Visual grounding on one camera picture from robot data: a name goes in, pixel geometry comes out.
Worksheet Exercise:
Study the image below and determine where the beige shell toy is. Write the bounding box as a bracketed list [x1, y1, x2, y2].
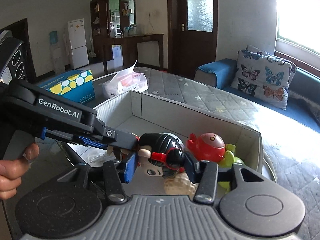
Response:
[164, 172, 198, 199]

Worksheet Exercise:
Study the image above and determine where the red octopus toy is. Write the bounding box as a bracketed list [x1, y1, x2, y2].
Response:
[186, 133, 226, 163]

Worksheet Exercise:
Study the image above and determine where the butterfly print cushion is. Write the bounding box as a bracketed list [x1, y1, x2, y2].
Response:
[235, 49, 297, 110]

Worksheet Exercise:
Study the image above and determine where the grey cardboard box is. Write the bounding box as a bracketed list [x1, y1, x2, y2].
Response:
[75, 90, 264, 201]

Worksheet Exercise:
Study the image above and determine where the window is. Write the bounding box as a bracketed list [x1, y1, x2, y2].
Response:
[277, 0, 319, 54]

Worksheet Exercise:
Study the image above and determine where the water dispenser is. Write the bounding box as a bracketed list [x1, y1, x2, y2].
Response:
[49, 30, 65, 75]

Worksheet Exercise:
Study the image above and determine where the white pink tissue pack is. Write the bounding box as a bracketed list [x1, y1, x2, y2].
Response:
[102, 61, 148, 98]

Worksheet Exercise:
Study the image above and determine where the black red doll figure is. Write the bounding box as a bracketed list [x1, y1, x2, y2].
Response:
[137, 132, 185, 178]

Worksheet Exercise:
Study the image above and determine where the blue yellow dotted tissue box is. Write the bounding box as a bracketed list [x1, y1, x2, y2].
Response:
[38, 69, 95, 104]

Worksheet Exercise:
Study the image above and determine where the grey quilted star tablecloth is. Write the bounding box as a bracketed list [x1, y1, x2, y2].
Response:
[135, 67, 319, 239]

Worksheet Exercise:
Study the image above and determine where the blue sofa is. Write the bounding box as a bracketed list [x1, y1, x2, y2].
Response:
[194, 59, 319, 132]

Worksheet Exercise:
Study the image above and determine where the green pear toy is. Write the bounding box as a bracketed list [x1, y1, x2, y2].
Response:
[218, 144, 245, 192]

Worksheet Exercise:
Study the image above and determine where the person's left hand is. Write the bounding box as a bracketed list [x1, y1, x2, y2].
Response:
[0, 142, 40, 200]

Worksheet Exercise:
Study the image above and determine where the dark wooden door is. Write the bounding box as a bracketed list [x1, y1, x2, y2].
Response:
[167, 0, 218, 79]

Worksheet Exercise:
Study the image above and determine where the dark wooden cabinet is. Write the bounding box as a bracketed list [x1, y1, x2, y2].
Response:
[90, 0, 164, 74]

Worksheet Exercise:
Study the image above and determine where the white refrigerator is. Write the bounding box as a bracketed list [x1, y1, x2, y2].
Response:
[67, 19, 89, 69]

